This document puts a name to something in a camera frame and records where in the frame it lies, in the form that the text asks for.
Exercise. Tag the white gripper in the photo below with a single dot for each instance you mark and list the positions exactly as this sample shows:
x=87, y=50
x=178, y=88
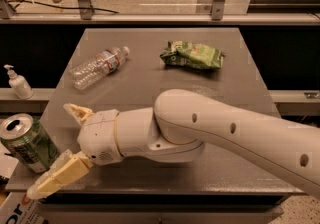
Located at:
x=98, y=136

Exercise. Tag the green soda can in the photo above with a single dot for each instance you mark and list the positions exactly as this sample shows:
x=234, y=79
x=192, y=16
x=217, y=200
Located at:
x=28, y=141

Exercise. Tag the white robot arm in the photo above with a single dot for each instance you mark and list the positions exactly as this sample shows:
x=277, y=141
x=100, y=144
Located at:
x=175, y=129

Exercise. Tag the grey table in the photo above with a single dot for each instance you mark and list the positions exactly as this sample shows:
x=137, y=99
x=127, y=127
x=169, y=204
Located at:
x=219, y=187

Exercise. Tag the white pump lotion bottle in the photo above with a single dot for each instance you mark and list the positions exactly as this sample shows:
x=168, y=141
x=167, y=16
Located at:
x=18, y=83

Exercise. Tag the clear plastic water bottle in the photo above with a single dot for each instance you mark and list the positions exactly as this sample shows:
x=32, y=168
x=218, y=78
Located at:
x=97, y=67

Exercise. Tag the white cardboard box orange print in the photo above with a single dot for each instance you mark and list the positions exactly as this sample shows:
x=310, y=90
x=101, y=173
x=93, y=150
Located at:
x=19, y=209

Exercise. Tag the green chip bag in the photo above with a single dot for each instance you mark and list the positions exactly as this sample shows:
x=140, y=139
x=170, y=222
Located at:
x=193, y=55

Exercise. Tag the metal rail frame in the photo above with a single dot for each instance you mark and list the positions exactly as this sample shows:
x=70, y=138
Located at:
x=269, y=19

